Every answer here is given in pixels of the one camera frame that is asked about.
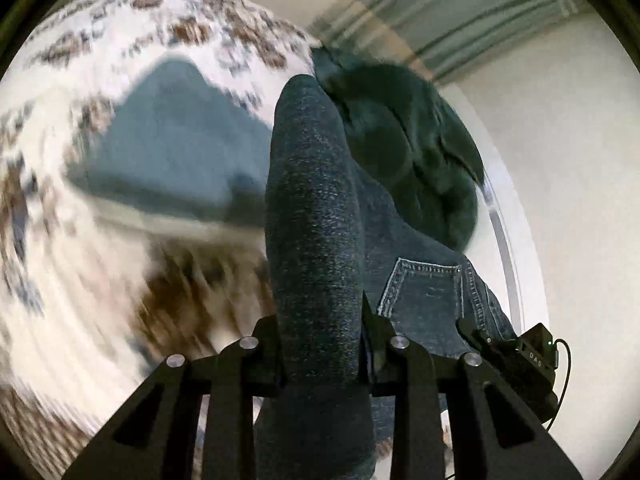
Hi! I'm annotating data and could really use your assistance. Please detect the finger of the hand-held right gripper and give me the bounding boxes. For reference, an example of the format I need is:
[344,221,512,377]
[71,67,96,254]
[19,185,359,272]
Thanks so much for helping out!
[456,317,498,357]

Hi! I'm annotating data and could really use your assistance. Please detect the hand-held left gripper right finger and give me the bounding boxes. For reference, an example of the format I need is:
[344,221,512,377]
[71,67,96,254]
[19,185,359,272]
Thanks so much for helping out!
[357,291,584,480]

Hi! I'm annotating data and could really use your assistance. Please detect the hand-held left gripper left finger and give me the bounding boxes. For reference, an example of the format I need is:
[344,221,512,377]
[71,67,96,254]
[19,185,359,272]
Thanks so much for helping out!
[62,315,287,480]

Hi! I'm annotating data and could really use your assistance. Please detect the dark blue jeans pants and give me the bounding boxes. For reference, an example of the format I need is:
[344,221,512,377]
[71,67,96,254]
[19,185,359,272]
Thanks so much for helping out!
[254,73,519,480]

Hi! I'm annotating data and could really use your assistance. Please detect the folded light grey pants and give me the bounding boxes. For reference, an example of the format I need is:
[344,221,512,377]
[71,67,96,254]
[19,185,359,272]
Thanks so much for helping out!
[94,199,267,242]

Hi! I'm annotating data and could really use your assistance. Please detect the white headboard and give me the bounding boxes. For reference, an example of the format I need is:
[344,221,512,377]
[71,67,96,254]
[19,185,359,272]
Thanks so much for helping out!
[434,79,551,342]

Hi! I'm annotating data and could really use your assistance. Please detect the dark green plush blanket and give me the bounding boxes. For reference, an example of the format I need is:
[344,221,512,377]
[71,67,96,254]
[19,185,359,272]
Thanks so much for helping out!
[312,46,487,254]

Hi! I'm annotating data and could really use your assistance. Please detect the bed with floral sheet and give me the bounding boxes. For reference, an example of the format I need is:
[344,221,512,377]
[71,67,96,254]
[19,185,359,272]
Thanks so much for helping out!
[0,0,327,480]

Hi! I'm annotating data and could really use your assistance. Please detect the folded blue jeans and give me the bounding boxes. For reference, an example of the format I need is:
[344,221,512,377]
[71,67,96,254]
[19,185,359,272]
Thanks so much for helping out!
[66,57,274,229]

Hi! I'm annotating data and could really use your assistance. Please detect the green striped curtain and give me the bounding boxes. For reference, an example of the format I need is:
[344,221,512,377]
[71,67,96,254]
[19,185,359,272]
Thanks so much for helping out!
[306,0,597,84]

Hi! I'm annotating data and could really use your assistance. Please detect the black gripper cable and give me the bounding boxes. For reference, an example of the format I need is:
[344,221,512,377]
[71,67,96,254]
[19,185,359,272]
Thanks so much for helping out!
[544,338,572,432]

